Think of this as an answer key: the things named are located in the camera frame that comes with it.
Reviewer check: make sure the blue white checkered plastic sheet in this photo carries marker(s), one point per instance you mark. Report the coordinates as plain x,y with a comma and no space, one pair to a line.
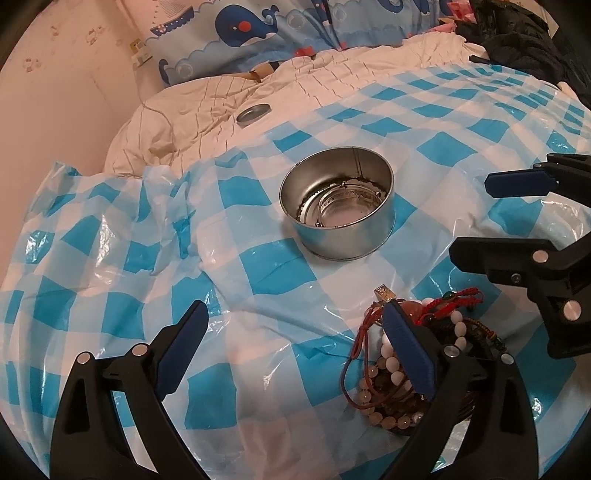
104,262

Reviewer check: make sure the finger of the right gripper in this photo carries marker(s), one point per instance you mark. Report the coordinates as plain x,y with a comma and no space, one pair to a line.
557,281
567,175

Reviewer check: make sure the blue whale print pillow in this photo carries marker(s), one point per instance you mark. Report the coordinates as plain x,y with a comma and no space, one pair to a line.
195,39

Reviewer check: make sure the round silver metal tin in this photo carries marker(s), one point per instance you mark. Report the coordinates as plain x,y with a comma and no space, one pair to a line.
340,202

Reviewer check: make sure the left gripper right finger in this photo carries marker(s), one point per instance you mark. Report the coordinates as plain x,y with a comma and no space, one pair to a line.
500,442

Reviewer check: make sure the wall power socket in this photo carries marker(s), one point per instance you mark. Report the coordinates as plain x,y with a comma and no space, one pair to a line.
140,53

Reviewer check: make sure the brown box on bed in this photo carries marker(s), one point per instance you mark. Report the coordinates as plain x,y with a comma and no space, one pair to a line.
259,72

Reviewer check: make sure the black clothing pile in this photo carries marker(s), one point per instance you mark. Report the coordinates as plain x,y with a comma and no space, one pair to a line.
517,38

